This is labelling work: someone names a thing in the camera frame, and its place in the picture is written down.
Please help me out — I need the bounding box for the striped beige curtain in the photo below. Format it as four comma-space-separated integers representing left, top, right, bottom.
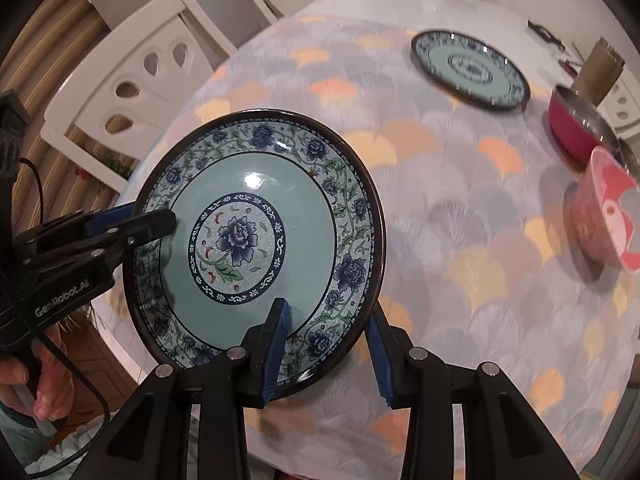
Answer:
0, 0, 131, 241

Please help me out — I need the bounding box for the person's clothing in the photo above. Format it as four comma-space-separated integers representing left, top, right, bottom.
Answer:
0, 405, 131, 480

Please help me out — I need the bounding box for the pink patterned bowl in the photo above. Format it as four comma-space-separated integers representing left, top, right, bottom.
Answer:
565, 146, 640, 275

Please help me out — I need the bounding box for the person's left hand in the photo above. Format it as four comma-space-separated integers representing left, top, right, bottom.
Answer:
0, 342, 76, 423

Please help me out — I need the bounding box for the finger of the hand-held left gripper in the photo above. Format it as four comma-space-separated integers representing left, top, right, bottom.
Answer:
12, 202, 138, 251
20, 208, 177, 281

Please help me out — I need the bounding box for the black cable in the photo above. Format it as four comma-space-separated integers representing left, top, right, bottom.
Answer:
17, 157, 111, 478

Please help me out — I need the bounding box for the blue floral ceramic plate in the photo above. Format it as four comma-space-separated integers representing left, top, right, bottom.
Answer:
411, 30, 532, 111
121, 109, 387, 402

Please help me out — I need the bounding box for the fan-patterned table mat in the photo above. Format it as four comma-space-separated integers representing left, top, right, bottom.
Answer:
107, 12, 640, 471

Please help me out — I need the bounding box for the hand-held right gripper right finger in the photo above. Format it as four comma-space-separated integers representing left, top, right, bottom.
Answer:
365, 305, 581, 480

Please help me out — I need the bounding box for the tan thermos bottle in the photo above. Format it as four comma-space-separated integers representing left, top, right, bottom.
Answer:
572, 37, 626, 106

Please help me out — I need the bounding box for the red steel-lined bowl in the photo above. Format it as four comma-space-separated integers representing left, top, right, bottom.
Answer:
547, 85, 623, 168

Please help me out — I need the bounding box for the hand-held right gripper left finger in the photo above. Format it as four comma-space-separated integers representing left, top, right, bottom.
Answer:
87, 297, 293, 480

